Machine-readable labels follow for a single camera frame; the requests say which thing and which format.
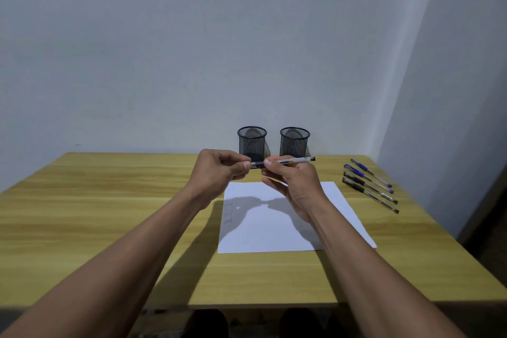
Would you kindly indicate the person's leg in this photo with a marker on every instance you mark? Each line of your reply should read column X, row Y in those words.
column 301, row 325
column 206, row 326

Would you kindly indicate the black mesh pen cup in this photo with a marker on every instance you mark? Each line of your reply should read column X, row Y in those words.
column 252, row 143
column 295, row 143

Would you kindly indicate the person's right forearm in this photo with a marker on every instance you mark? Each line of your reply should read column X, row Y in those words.
column 380, row 278

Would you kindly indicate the person's left forearm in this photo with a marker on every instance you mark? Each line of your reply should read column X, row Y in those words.
column 107, row 270

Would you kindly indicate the person's right hand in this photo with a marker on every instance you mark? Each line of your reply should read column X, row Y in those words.
column 301, row 187

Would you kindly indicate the black pen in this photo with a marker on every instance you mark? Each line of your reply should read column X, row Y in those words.
column 356, row 186
column 356, row 179
column 301, row 160

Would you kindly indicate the person's left leg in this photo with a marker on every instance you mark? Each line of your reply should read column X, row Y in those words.
column 206, row 326

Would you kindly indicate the white paper sheet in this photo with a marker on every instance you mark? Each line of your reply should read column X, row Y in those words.
column 261, row 238

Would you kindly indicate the blue pen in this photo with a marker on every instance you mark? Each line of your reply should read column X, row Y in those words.
column 361, row 165
column 354, row 170

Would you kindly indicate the person's left hand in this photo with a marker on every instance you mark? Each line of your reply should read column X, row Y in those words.
column 214, row 177

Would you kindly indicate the person's right leg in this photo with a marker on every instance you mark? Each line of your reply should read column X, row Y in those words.
column 301, row 325

